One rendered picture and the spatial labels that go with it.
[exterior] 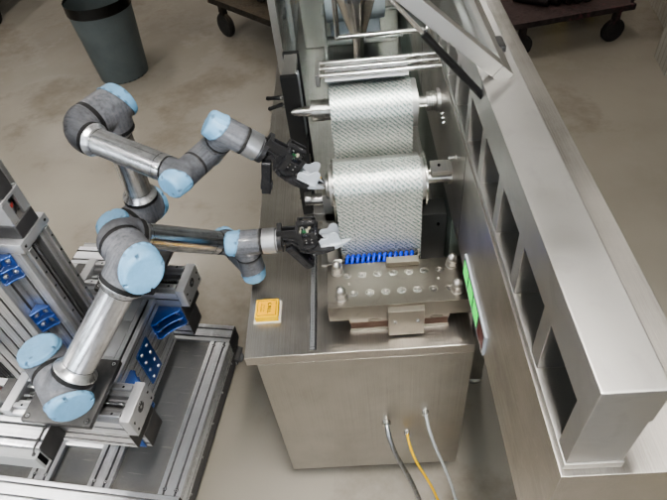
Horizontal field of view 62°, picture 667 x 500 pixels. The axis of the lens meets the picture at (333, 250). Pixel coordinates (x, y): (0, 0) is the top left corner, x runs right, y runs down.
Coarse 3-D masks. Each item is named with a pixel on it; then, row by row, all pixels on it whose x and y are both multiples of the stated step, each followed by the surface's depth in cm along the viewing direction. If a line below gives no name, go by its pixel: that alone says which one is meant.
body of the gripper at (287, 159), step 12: (276, 144) 145; (288, 144) 148; (300, 144) 152; (264, 156) 146; (276, 156) 149; (288, 156) 146; (300, 156) 150; (276, 168) 150; (288, 168) 150; (300, 168) 150
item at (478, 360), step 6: (474, 330) 221; (474, 336) 223; (474, 348) 229; (474, 354) 232; (480, 354) 232; (474, 360) 235; (480, 360) 235; (474, 366) 239; (480, 366) 239; (474, 372) 242; (480, 372) 242; (474, 378) 246; (480, 378) 246
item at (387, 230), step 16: (400, 208) 154; (416, 208) 154; (352, 224) 158; (368, 224) 158; (384, 224) 158; (400, 224) 158; (416, 224) 158; (352, 240) 163; (368, 240) 163; (384, 240) 163; (400, 240) 163; (416, 240) 163
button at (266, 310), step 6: (258, 300) 172; (264, 300) 172; (270, 300) 171; (276, 300) 171; (258, 306) 170; (264, 306) 170; (270, 306) 170; (276, 306) 170; (258, 312) 168; (264, 312) 168; (270, 312) 168; (276, 312) 168; (258, 318) 168; (264, 318) 168; (270, 318) 168; (276, 318) 168
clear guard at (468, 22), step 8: (432, 0) 109; (440, 0) 114; (448, 0) 118; (456, 0) 123; (464, 0) 129; (440, 8) 109; (448, 8) 114; (456, 8) 118; (464, 8) 124; (456, 16) 114; (464, 16) 119; (472, 16) 125; (464, 24) 114; (472, 24) 120; (472, 32) 115; (480, 32) 120; (480, 40) 115; (488, 48) 116
